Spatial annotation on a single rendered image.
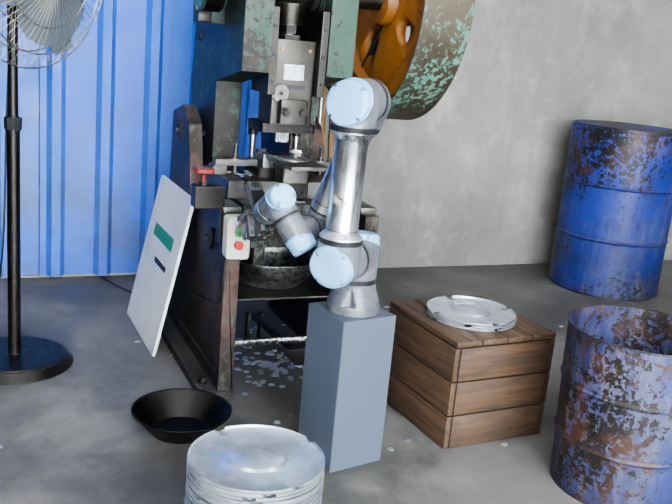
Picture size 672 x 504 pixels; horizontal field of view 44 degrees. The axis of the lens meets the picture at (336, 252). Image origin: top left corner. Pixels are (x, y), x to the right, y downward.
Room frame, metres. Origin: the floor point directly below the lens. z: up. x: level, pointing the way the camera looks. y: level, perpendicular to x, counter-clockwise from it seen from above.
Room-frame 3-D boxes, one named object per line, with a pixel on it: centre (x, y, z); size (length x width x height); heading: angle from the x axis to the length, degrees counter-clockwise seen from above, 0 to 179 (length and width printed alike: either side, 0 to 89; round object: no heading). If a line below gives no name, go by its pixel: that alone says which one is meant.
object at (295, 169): (2.77, 0.16, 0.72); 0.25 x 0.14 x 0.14; 24
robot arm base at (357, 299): (2.25, -0.06, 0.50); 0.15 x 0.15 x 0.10
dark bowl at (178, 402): (2.31, 0.42, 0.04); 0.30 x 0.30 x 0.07
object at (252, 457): (1.60, 0.13, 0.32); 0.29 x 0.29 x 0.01
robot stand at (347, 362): (2.25, -0.06, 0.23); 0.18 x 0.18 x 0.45; 35
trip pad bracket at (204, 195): (2.59, 0.42, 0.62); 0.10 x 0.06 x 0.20; 114
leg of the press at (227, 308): (2.95, 0.53, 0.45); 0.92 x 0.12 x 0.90; 24
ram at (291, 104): (2.89, 0.21, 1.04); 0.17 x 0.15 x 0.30; 24
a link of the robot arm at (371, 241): (2.25, -0.06, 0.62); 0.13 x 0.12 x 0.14; 157
